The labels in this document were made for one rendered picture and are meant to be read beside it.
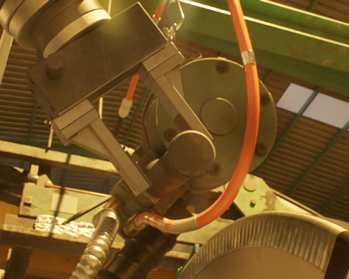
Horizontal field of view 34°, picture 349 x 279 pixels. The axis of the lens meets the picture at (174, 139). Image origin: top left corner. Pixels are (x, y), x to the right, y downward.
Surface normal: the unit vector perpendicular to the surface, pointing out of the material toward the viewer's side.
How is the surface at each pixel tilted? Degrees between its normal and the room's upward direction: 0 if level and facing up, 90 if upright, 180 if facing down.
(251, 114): 109
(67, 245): 180
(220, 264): 90
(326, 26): 180
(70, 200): 90
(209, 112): 115
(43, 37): 139
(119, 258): 75
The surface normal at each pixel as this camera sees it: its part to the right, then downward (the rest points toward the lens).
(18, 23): -0.59, 0.40
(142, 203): -0.65, 0.69
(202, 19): 0.00, 0.77
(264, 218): -0.95, -0.21
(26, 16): -0.43, 0.27
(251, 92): -0.34, -0.31
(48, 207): 0.32, -0.60
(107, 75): 0.22, -0.23
